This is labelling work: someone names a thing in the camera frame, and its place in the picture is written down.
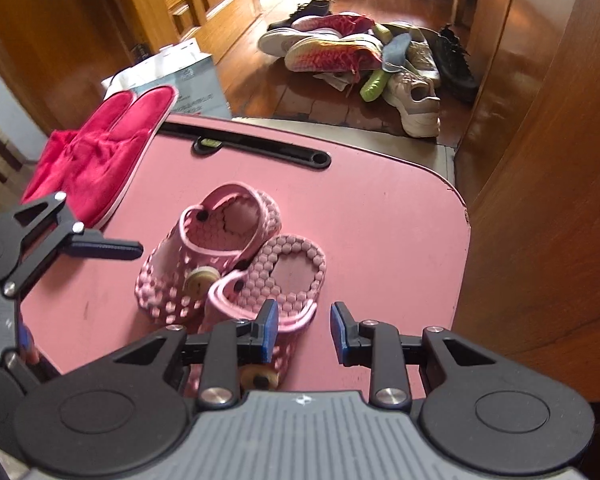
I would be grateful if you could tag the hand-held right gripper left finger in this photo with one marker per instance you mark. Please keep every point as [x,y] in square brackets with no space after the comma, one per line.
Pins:
[269,330]

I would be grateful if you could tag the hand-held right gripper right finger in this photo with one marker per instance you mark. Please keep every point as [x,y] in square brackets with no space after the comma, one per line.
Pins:
[337,332]

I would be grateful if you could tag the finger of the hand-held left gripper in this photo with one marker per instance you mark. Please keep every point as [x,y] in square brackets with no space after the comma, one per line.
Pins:
[110,250]
[26,337]

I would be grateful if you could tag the pink clog with dark charm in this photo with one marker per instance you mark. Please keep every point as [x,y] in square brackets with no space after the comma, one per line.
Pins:
[290,270]

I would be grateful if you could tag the red slipper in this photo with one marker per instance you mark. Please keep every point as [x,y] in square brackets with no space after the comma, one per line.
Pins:
[130,135]
[55,160]

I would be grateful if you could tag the pink clog with yellow charm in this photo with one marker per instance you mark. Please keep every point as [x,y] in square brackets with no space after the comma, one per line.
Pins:
[230,220]

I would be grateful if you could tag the wooden shoe cabinet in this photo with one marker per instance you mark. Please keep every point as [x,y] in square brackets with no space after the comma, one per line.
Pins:
[545,185]

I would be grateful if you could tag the pile of shoes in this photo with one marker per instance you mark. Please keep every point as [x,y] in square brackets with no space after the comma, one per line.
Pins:
[340,50]

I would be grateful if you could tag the pink folding table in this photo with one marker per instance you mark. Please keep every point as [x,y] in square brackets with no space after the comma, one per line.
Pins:
[380,240]

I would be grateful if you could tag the white paper shopping bag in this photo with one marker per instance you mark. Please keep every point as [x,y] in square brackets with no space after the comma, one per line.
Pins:
[190,80]

